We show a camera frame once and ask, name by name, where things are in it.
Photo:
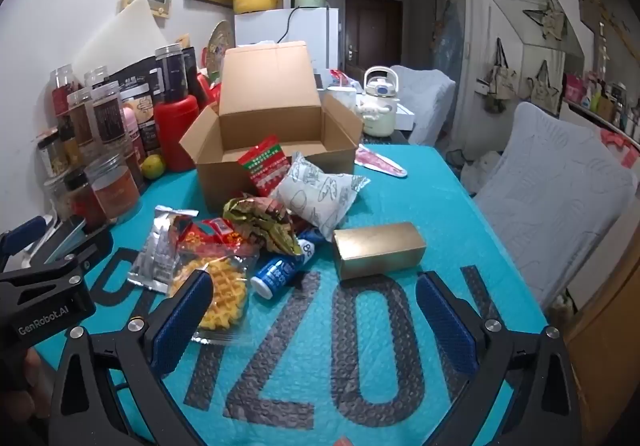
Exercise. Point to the wooden cabinet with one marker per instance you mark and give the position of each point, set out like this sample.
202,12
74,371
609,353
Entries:
605,336

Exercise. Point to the white fridge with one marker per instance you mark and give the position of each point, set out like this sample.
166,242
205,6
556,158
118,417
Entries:
260,28

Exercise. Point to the black pouch white label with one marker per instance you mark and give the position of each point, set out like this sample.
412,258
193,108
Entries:
135,81

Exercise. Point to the white plastic bag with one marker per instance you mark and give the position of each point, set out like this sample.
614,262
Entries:
480,171

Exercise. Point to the large jar brown label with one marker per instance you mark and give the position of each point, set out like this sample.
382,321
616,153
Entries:
112,191

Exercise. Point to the yellow-green fruit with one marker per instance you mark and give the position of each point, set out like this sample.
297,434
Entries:
152,167

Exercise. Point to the white patterned snack packet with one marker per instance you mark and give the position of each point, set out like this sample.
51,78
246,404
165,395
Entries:
315,196

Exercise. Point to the gold snack packet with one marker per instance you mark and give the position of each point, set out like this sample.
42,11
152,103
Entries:
260,221

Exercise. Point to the red green snack packet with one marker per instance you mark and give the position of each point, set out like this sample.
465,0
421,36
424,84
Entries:
265,166

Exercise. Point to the beige tote bag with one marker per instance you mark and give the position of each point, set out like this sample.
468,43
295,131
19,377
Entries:
501,76
545,88

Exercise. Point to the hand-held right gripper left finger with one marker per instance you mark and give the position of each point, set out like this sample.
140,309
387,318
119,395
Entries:
182,321

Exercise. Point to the blue hanging cloth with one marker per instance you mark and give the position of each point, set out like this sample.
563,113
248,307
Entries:
450,41

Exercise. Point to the group of clear lidded jars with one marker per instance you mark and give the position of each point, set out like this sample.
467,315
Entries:
107,113

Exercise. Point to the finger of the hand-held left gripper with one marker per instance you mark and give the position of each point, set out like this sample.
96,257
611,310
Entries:
92,246
30,224

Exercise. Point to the white flat box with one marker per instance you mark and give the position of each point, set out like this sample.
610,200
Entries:
405,118

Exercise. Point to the pink flat packet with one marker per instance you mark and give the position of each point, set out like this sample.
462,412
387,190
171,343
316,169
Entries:
382,161

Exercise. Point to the gold rectangular box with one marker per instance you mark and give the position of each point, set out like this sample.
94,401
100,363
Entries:
380,246

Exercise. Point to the clear waffle packet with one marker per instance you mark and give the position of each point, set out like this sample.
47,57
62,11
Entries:
227,286

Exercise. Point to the grey covered chair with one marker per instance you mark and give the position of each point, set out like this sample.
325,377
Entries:
545,196
425,101

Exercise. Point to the woven round plate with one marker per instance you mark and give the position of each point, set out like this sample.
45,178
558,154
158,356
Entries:
220,43

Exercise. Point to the brown cardboard box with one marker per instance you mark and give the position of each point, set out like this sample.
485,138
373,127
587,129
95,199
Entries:
270,86

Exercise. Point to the red thermos bottle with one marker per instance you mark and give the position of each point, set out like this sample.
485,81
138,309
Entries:
175,131

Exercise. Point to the blue white bottle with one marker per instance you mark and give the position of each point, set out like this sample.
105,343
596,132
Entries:
280,273

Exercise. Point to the plain black pouch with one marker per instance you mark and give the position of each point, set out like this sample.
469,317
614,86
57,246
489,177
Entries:
189,71

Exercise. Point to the person's left hand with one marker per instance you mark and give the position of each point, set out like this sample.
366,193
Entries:
36,368

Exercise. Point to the white foam board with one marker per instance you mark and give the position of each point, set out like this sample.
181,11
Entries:
125,36

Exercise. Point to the row of shelf bottles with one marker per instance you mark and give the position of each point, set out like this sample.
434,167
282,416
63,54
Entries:
600,101

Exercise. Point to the silver snack packet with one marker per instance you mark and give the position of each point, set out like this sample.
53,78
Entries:
155,256

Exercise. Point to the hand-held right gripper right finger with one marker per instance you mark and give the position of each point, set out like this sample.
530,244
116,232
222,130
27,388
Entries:
445,321

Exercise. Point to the dark brown door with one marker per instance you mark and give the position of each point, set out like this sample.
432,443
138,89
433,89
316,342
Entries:
372,33

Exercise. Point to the tall dark-content jar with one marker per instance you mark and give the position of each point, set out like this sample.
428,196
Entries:
172,73

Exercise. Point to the red plastic bag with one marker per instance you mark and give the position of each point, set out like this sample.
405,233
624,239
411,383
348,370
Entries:
345,78

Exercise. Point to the cream water jug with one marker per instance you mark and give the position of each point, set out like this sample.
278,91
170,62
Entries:
379,106

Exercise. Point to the pink bottle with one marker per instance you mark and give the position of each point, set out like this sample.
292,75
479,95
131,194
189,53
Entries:
131,131

